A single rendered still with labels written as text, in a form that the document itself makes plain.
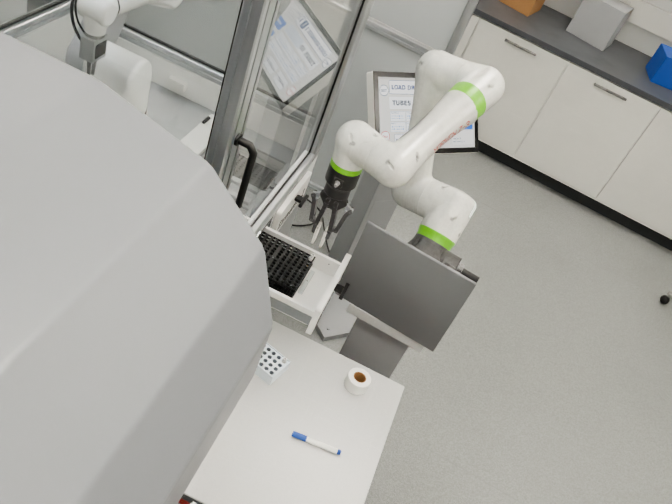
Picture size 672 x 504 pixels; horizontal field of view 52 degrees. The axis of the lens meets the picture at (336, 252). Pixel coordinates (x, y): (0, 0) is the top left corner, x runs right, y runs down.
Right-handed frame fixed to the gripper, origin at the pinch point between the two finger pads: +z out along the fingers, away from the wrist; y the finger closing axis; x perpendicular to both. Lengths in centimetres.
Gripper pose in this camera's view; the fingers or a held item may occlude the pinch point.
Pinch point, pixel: (320, 235)
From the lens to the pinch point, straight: 208.0
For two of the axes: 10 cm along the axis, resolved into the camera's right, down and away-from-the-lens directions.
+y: 9.0, 4.3, -0.7
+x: 3.2, -5.5, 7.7
